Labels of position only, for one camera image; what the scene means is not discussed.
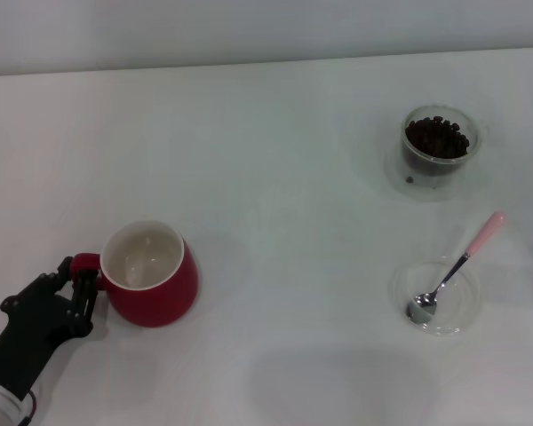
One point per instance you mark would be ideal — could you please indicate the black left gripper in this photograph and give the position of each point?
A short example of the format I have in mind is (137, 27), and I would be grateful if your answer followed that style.
(31, 324)

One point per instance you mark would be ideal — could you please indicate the red ceramic mug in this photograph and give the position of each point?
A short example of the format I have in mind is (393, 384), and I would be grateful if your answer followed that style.
(155, 304)

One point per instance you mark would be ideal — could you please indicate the pile of coffee beans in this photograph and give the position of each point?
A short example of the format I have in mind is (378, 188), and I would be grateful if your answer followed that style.
(435, 137)

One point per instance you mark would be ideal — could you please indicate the clear glass cup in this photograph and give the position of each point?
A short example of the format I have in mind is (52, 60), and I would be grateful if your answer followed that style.
(474, 133)

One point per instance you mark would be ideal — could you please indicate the clear glass saucer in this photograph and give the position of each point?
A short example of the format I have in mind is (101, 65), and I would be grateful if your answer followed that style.
(395, 177)

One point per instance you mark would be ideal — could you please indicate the small clear glass dish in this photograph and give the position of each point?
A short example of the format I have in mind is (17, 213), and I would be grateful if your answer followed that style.
(462, 306)

